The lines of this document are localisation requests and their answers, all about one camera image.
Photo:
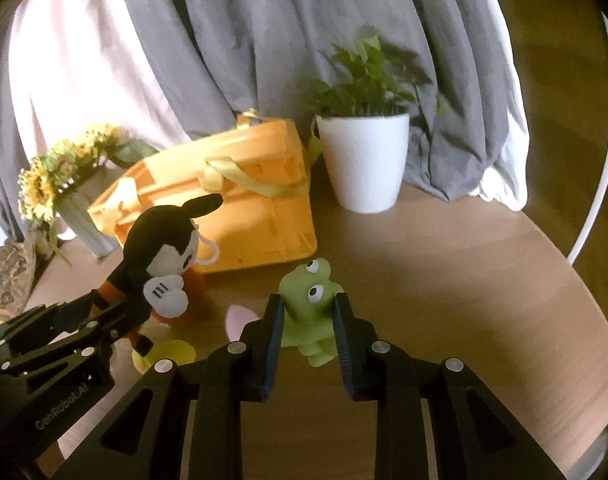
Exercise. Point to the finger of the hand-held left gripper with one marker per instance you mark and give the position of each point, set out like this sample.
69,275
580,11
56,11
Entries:
83,347
48,320

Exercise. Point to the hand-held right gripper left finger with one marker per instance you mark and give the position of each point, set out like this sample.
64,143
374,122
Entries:
274,345

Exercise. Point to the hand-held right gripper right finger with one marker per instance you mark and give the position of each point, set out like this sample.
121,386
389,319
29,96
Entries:
343,350

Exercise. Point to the green frog toy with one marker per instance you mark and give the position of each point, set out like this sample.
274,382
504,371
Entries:
309,310

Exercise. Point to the orange plastic crate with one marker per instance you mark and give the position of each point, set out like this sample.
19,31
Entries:
254,220

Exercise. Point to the black mouse plush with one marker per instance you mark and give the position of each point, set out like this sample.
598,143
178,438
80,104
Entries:
153,240

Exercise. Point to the small pink soft toy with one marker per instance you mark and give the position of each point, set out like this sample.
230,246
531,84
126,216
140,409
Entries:
238,322

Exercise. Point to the brown patterned cloth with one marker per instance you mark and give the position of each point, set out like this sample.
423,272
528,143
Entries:
6,280

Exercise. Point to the grey ribbed vase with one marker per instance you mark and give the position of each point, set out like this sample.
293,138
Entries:
91,230

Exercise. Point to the sunflower bouquet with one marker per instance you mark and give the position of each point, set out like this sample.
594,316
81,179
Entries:
48,180

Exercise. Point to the grey curtain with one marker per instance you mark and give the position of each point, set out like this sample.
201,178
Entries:
3,150
309,20

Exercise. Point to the potted plant in white pot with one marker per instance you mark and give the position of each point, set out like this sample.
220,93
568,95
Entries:
366,160

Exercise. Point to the white curtain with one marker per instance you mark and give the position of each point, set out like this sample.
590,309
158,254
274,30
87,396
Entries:
511,160

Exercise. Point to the pale pink curtain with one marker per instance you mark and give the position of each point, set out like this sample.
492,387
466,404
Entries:
98,60

